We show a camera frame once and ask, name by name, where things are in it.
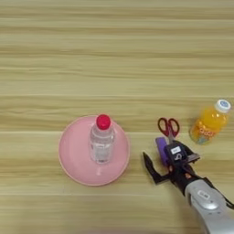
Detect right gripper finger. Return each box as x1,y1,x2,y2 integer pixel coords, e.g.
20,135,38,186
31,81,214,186
142,151,171,186
182,143,202,165

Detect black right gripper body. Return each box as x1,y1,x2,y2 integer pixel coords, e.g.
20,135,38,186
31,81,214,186
166,160,199,196

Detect red handled scissors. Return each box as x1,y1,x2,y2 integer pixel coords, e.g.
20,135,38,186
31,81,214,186
157,117,181,144

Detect black box with white label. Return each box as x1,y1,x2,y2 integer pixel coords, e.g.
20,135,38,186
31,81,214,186
164,141,188,166

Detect orange juice bottle white cap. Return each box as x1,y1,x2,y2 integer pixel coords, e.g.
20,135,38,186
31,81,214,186
188,99,232,145

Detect clear bottle with red cap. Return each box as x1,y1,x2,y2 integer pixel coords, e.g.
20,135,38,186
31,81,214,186
89,113,116,165

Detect pink round plate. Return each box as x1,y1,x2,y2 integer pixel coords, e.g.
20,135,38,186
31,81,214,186
58,114,132,187

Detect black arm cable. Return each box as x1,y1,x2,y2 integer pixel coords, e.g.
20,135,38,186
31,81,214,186
207,177,234,211

